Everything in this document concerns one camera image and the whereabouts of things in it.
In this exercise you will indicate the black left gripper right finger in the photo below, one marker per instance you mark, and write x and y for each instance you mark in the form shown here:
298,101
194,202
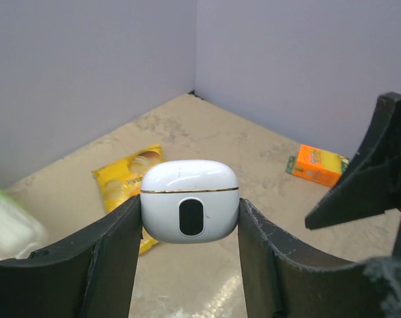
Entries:
285,277

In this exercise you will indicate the yellow chips bag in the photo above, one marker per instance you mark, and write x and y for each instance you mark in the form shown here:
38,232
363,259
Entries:
121,179

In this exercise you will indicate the green white napa cabbage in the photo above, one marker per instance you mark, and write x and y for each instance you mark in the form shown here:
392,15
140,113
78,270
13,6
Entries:
20,233

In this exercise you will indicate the orange juice carton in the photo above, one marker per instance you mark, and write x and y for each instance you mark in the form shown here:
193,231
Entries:
317,165

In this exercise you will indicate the white earbud charging case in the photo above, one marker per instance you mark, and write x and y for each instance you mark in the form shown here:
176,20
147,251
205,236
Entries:
190,201

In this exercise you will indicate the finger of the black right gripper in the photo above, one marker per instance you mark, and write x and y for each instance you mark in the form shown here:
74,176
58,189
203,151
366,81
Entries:
371,184

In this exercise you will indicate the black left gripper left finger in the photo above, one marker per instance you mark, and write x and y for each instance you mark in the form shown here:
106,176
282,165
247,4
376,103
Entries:
87,274

